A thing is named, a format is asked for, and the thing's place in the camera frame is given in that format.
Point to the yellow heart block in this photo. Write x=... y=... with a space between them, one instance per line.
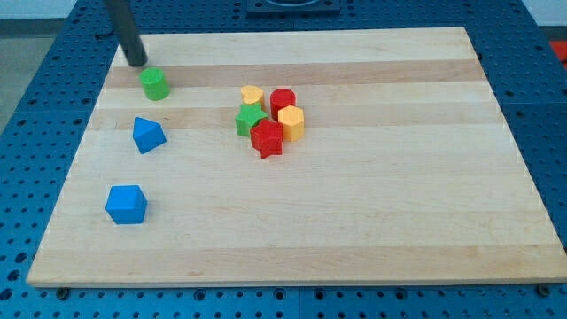
x=251 y=94

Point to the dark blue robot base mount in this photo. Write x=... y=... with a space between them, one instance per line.
x=264 y=7

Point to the red object at right edge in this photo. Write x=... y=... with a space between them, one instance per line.
x=560 y=50

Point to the green cylinder block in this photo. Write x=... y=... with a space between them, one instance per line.
x=154 y=83

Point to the red star block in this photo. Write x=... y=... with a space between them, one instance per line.
x=267 y=138

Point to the red cylinder block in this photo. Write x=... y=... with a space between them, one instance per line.
x=279 y=99

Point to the wooden board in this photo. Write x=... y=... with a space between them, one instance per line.
x=407 y=173

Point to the blue triangle block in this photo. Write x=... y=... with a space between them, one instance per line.
x=147 y=134

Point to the yellow hexagon block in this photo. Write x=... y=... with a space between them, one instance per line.
x=293 y=121

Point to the blue cube block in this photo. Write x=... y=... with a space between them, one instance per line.
x=126 y=204

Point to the green star block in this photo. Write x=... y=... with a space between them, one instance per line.
x=248 y=117

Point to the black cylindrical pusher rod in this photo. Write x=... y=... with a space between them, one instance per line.
x=125 y=27

